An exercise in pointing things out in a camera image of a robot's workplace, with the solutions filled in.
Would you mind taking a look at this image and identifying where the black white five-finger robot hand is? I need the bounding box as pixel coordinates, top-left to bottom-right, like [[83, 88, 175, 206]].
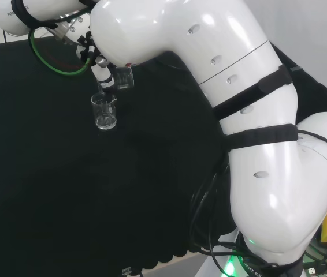
[[91, 64, 115, 92]]

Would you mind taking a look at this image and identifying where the clear glass beaker with spout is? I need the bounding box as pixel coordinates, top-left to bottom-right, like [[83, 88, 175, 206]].
[[97, 66, 136, 93]]

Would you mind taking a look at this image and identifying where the clear graduated glass beaker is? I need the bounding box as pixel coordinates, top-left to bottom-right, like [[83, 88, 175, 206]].
[[90, 92, 118, 131]]

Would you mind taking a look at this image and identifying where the black bench cloth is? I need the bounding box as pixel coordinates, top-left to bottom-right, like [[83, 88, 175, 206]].
[[0, 34, 327, 271]]

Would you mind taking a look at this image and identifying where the green cable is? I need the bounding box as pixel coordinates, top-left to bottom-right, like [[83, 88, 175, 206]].
[[28, 5, 92, 78]]

